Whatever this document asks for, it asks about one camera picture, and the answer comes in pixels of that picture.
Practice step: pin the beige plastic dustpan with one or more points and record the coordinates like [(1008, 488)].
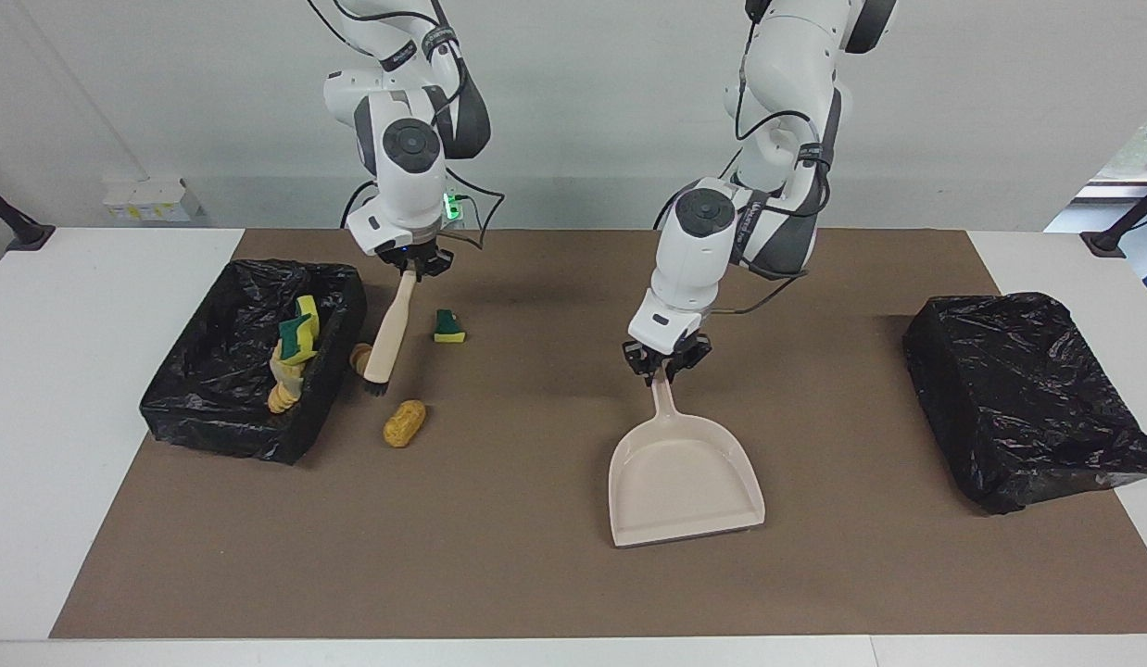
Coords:
[(685, 482)]

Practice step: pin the white wall socket box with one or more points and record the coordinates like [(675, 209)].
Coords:
[(152, 199)]

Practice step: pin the glass window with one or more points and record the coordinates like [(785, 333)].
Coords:
[(1143, 153)]

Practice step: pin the brown table mat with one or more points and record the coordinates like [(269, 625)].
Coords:
[(444, 574)]

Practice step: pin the yellow notched sponge piece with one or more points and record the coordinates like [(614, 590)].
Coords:
[(300, 345)]

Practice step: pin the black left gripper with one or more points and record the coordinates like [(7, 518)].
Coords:
[(671, 355)]

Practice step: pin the yellow sponge wedge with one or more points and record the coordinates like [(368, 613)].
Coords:
[(308, 306)]

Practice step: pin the pale lumpy foam chunk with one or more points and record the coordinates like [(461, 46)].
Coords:
[(286, 371)]

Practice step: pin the black table clamp stand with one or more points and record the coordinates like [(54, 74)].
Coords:
[(1106, 244), (27, 236)]

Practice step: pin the beige brush black bristles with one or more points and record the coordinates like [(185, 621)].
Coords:
[(388, 333)]

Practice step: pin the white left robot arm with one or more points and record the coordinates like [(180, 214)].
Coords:
[(699, 250)]

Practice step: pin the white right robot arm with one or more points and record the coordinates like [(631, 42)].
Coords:
[(407, 176)]

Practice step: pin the black bag-lined bin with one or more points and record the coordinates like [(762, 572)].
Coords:
[(212, 389), (1018, 398)]

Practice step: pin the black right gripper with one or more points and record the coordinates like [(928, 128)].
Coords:
[(416, 252)]

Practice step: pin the brown toy bread roll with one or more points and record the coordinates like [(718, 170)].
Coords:
[(404, 424)]

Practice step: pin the small green yellow sponge piece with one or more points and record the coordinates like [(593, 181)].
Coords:
[(448, 324)]

